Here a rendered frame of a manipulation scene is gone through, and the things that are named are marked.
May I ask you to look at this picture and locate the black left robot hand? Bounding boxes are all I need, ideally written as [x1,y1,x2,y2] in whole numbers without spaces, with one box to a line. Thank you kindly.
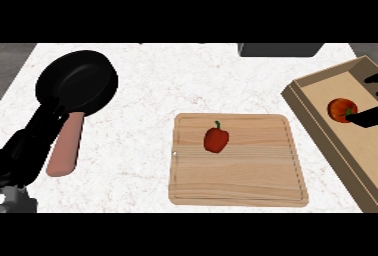
[0,99,70,188]

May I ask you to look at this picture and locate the red tomato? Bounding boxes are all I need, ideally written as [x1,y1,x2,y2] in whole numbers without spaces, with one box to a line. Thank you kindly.
[327,97,359,124]

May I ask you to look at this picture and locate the open cardboard box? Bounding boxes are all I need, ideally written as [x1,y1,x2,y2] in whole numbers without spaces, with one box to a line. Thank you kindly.
[281,55,378,214]

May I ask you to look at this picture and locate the red bell pepper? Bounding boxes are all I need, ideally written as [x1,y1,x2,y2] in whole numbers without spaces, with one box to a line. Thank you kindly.
[203,120,231,154]

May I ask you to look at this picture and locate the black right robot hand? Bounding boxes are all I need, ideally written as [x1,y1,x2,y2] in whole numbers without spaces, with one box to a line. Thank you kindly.
[346,73,378,130]

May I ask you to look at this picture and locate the dark grey appliance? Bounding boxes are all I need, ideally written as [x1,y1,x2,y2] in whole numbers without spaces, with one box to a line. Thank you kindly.
[238,42,327,58]

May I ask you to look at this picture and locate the black pan with pink handle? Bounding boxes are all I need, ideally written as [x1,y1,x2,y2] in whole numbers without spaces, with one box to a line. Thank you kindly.
[34,49,120,178]

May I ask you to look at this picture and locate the wooden cutting board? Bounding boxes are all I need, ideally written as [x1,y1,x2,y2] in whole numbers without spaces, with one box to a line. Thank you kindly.
[167,112,310,208]

